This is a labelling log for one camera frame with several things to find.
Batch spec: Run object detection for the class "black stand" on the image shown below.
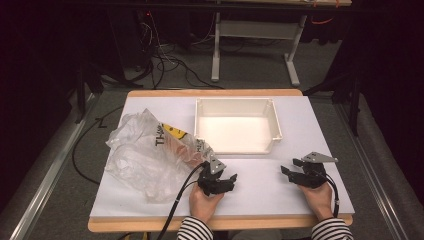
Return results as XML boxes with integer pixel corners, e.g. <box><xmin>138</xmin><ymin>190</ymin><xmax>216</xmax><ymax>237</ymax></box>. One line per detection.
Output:
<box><xmin>73</xmin><ymin>61</ymin><xmax>145</xmax><ymax>125</ymax></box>
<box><xmin>302</xmin><ymin>68</ymin><xmax>364</xmax><ymax>138</ymax></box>

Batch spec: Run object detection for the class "white plastic bin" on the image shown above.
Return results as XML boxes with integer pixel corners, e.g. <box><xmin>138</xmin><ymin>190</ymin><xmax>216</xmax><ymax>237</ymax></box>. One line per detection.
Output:
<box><xmin>194</xmin><ymin>97</ymin><xmax>284</xmax><ymax>156</ymax></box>

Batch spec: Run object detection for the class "person's right hand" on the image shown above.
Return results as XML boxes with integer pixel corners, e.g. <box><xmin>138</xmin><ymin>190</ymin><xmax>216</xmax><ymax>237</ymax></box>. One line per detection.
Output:
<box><xmin>297</xmin><ymin>181</ymin><xmax>335</xmax><ymax>222</ymax></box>

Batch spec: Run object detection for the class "metal floor rail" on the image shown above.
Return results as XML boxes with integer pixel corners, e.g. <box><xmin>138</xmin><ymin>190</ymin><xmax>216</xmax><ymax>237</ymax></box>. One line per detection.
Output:
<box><xmin>9</xmin><ymin>93</ymin><xmax>98</xmax><ymax>240</ymax></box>
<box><xmin>334</xmin><ymin>102</ymin><xmax>402</xmax><ymax>240</ymax></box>

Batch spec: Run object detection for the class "hand-held gripper black cable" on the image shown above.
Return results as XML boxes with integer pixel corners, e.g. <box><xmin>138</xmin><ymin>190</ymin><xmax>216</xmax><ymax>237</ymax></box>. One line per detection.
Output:
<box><xmin>318</xmin><ymin>170</ymin><xmax>341</xmax><ymax>219</ymax></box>
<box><xmin>155</xmin><ymin>161</ymin><xmax>208</xmax><ymax>240</ymax></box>

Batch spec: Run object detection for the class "left hand-held gripper black cable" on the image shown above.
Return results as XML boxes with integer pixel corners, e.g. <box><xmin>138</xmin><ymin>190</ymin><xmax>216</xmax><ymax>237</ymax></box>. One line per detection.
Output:
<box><xmin>155</xmin><ymin>161</ymin><xmax>208</xmax><ymax>240</ymax></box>

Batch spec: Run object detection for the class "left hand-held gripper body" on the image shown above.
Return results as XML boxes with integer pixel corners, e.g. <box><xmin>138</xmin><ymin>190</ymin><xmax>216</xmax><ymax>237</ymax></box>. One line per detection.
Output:
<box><xmin>197</xmin><ymin>153</ymin><xmax>234</xmax><ymax>197</ymax></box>

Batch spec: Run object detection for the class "tangle of cables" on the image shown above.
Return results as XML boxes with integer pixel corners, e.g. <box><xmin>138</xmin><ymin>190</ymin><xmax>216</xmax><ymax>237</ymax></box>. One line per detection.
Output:
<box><xmin>134</xmin><ymin>11</ymin><xmax>225</xmax><ymax>90</ymax></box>

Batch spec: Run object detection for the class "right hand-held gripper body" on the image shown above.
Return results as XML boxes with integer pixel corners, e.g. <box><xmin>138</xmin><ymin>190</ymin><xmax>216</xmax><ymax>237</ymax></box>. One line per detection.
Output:
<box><xmin>289</xmin><ymin>151</ymin><xmax>339</xmax><ymax>190</ymax></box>

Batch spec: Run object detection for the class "black floor cable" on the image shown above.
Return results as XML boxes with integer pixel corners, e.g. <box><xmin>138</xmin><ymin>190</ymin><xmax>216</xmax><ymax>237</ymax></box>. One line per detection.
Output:
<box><xmin>71</xmin><ymin>105</ymin><xmax>125</xmax><ymax>186</ymax></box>

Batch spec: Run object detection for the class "red-brown box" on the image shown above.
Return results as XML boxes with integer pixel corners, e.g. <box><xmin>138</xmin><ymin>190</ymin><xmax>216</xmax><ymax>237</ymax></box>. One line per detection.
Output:
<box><xmin>165</xmin><ymin>134</ymin><xmax>204</xmax><ymax>169</ymax></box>

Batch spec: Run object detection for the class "orange cable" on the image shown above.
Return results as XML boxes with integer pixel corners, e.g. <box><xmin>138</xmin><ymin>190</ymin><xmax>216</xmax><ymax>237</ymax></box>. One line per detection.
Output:
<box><xmin>310</xmin><ymin>16</ymin><xmax>335</xmax><ymax>26</ymax></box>

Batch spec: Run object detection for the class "person's left hand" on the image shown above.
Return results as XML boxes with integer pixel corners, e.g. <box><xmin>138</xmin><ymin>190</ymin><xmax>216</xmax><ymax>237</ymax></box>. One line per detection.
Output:
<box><xmin>188</xmin><ymin>182</ymin><xmax>225</xmax><ymax>224</ymax></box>

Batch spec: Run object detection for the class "clear plastic bag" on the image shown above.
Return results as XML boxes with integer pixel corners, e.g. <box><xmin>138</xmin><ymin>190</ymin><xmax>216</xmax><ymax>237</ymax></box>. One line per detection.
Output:
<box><xmin>104</xmin><ymin>108</ymin><xmax>218</xmax><ymax>205</ymax></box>

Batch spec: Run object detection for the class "right hand-held gripper black cable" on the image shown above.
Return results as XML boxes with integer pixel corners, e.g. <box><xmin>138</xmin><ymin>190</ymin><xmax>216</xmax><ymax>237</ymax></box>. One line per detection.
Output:
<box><xmin>318</xmin><ymin>170</ymin><xmax>341</xmax><ymax>219</ymax></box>

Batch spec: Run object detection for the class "white metal desk frame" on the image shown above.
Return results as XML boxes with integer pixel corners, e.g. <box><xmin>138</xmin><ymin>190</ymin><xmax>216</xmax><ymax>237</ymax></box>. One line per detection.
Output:
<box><xmin>210</xmin><ymin>11</ymin><xmax>308</xmax><ymax>88</ymax></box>

